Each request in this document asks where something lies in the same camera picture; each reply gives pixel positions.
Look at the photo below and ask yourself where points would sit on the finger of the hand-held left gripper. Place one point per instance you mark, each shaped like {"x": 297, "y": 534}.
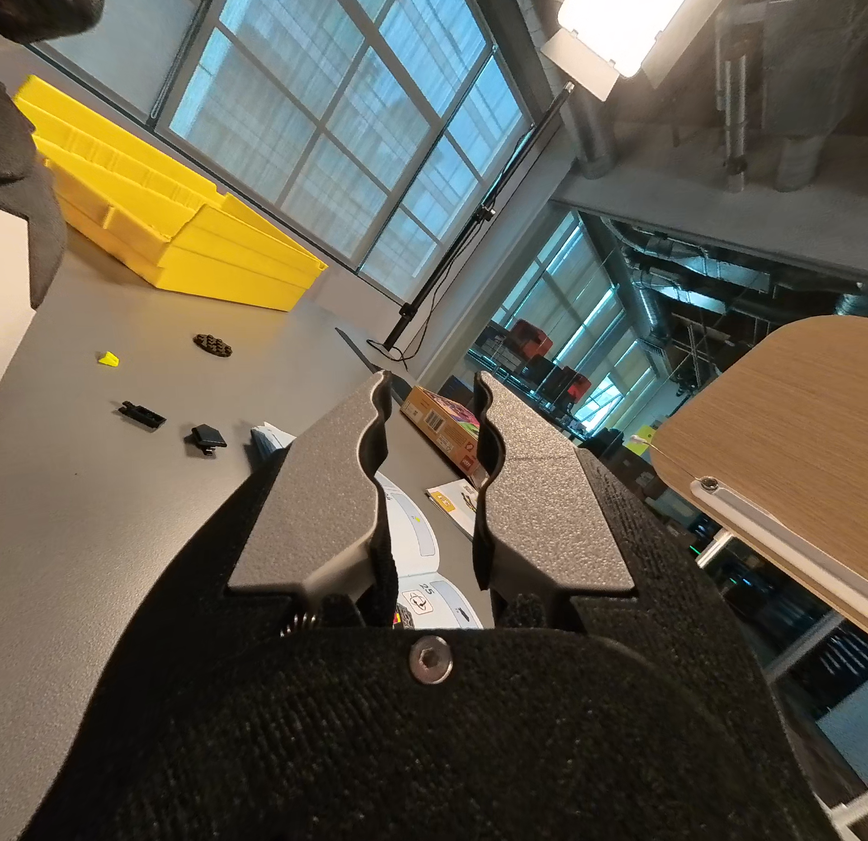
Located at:
{"x": 15, "y": 285}

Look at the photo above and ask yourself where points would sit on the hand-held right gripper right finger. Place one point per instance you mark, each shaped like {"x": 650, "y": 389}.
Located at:
{"x": 556, "y": 515}

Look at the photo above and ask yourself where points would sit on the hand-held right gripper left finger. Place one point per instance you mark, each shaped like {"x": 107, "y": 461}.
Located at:
{"x": 305, "y": 515}

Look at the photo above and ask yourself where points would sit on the lego instruction booklet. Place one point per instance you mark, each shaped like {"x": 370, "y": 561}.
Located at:
{"x": 413, "y": 529}
{"x": 451, "y": 502}

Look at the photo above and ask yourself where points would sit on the small yellow lego piece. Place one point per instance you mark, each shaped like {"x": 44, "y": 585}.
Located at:
{"x": 108, "y": 359}

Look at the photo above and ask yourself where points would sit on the yellow plastic bin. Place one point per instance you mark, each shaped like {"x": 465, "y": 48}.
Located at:
{"x": 203, "y": 258}

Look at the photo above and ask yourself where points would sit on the closed lego instruction booklet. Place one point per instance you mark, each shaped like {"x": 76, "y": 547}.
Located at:
{"x": 451, "y": 502}

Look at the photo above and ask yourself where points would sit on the black wedge lego piece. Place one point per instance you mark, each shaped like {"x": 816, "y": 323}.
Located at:
{"x": 209, "y": 436}

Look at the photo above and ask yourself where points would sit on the colourful cardboard lego box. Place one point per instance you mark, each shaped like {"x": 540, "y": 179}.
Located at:
{"x": 441, "y": 420}

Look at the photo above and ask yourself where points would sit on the black clip lego piece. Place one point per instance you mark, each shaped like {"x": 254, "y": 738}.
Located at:
{"x": 142, "y": 415}

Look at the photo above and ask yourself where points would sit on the round black lego piece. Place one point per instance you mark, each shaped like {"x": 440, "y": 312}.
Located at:
{"x": 212, "y": 346}

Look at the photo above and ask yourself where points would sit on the small yellow sign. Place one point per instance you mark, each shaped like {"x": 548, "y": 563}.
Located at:
{"x": 639, "y": 442}

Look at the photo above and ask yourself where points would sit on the storage shelf with red boxes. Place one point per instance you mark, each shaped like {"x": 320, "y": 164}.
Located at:
{"x": 532, "y": 339}

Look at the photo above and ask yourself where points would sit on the window with blinds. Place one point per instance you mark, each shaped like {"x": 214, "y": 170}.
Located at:
{"x": 305, "y": 108}

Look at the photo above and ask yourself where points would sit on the black pole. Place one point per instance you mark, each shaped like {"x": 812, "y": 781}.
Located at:
{"x": 481, "y": 214}

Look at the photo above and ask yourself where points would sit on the bright ceiling light panel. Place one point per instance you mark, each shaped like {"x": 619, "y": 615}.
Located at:
{"x": 624, "y": 13}

